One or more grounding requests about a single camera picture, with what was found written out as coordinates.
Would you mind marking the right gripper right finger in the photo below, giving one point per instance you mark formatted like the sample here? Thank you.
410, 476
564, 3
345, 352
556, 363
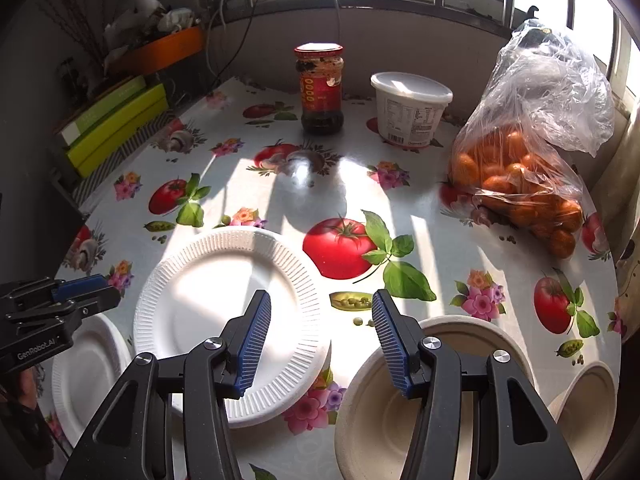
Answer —
514, 435

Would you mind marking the white ridged paper plate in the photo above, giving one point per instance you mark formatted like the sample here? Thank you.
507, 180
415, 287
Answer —
194, 292

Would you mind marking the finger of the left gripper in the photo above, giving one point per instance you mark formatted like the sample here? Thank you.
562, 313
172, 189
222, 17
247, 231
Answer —
90, 303
82, 289

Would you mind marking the small beige pulp bowl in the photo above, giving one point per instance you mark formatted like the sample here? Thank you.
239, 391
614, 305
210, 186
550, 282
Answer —
585, 413

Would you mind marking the red label sauce jar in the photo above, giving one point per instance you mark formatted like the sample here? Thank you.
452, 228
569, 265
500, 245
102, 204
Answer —
320, 70

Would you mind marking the white green flat box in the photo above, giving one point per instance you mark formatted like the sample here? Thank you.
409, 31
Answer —
97, 111

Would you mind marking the plastic bag of oranges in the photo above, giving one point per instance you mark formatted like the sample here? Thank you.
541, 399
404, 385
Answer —
544, 97

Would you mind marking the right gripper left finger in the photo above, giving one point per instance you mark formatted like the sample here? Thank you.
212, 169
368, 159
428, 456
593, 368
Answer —
129, 437

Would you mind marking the striped cardboard tray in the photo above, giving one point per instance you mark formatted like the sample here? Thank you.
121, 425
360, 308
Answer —
143, 134

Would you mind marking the orange tray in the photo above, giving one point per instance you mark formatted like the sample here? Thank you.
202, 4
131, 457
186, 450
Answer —
161, 53

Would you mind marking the white plastic tub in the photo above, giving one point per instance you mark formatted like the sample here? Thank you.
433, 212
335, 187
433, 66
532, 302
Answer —
409, 107

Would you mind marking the lime green box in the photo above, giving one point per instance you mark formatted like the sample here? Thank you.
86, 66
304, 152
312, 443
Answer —
98, 143

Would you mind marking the smooth white paper plate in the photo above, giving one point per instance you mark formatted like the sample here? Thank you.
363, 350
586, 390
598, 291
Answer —
83, 374

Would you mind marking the large beige pulp bowl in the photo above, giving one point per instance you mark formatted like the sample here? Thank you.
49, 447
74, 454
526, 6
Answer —
375, 424

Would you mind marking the fruit pattern tablecloth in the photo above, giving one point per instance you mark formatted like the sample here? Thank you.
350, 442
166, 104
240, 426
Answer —
369, 215

